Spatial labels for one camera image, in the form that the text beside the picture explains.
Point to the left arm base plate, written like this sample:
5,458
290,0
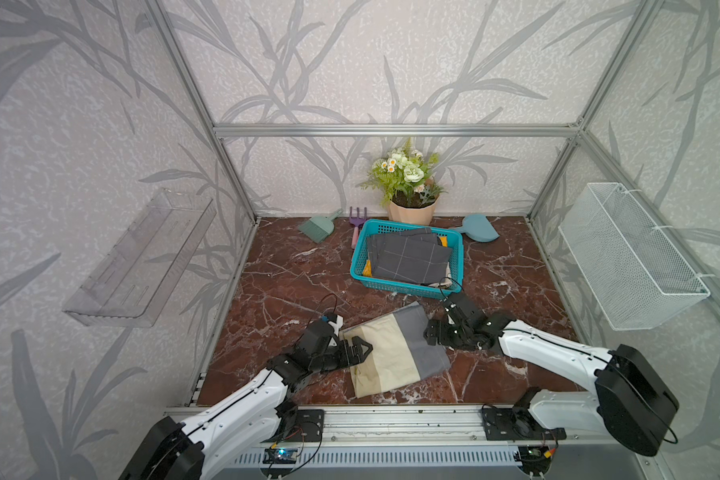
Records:
301,425

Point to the orange cartoon pillowcase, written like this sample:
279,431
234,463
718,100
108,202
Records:
367,269

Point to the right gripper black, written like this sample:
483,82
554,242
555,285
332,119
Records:
439,325

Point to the beige and grey pillowcase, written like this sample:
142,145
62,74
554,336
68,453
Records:
400,354

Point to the blue toy scoop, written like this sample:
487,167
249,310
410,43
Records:
478,228

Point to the dark grey checked pillowcase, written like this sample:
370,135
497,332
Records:
408,258

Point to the potted artificial flower plant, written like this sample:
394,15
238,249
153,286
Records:
404,177

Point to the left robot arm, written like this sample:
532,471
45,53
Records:
200,446

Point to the white wire wall basket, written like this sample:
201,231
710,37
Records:
637,275

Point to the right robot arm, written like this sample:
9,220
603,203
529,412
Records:
620,394

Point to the controller board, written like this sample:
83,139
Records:
535,454
278,455

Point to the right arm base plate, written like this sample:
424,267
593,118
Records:
515,424

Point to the left controller board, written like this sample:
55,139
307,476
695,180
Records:
278,455

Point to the clear acrylic wall shelf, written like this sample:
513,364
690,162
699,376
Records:
130,287

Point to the teal plastic basket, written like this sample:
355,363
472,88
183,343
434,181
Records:
409,259

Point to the purple toy rake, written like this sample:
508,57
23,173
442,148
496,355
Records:
357,217

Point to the green toy dustpan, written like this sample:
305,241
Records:
318,228

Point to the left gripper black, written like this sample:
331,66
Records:
353,358

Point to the aluminium cage frame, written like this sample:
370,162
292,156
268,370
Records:
578,134

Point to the right controller board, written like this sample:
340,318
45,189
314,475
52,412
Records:
535,454

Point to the aluminium front rail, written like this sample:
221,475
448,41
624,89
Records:
416,422

